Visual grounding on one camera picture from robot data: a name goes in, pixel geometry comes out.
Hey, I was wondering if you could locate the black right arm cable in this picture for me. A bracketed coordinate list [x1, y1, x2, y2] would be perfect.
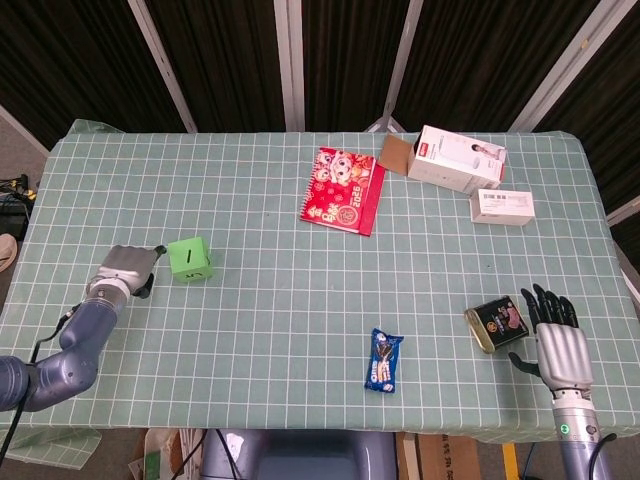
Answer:
[589, 432, 618, 480]

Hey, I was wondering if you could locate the red spiral calendar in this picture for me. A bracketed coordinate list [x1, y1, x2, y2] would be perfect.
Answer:
[298, 145, 387, 238]

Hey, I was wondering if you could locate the green grid tablecloth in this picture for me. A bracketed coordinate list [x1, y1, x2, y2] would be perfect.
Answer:
[0, 118, 640, 459]

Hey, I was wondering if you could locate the black equipment with yellow parts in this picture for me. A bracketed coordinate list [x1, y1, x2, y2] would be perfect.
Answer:
[0, 173, 32, 239]

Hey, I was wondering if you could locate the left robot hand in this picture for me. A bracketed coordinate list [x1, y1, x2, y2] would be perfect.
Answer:
[96, 243, 169, 300]

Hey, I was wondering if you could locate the beige hat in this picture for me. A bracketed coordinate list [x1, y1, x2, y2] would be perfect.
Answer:
[0, 234, 19, 274]

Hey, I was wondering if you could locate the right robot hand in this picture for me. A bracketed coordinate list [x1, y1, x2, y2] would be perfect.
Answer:
[508, 283, 595, 394]

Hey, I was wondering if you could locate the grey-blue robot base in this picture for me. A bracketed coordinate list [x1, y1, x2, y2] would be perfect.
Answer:
[199, 428, 399, 480]

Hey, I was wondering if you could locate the large white product box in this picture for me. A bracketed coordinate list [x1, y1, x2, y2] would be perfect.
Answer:
[378, 124, 509, 195]

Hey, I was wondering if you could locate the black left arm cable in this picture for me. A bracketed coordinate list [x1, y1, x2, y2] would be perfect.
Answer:
[0, 305, 82, 451]

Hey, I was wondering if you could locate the paper bag with green print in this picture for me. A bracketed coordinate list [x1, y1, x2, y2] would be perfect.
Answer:
[127, 428, 206, 480]

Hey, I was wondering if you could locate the blue Oreo cookie pack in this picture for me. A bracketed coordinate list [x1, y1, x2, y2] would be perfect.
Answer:
[363, 327, 405, 394]

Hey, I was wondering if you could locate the white screen frame post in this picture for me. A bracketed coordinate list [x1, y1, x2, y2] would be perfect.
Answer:
[273, 0, 306, 133]
[364, 0, 425, 134]
[606, 196, 640, 226]
[127, 0, 198, 134]
[508, 0, 629, 133]

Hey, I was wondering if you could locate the brown cardboard box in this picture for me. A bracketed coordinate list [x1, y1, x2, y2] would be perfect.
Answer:
[397, 430, 484, 480]

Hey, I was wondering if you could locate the small white barcode box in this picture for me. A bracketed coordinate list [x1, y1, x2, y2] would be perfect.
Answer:
[469, 188, 536, 227]

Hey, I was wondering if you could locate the black luncheon meat can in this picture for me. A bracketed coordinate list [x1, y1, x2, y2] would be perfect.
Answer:
[463, 295, 530, 355]

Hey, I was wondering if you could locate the green cube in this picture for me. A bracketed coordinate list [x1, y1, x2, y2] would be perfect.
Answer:
[167, 236, 212, 285]

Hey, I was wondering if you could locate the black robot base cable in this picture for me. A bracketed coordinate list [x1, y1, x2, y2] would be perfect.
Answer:
[214, 428, 246, 480]

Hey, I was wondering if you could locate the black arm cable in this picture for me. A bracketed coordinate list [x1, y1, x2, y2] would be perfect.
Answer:
[589, 432, 618, 480]
[0, 305, 82, 451]

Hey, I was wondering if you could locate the dark corrugated screen panel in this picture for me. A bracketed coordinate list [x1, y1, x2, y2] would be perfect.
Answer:
[393, 0, 601, 134]
[144, 0, 286, 134]
[302, 0, 412, 133]
[533, 0, 640, 216]
[0, 0, 187, 150]

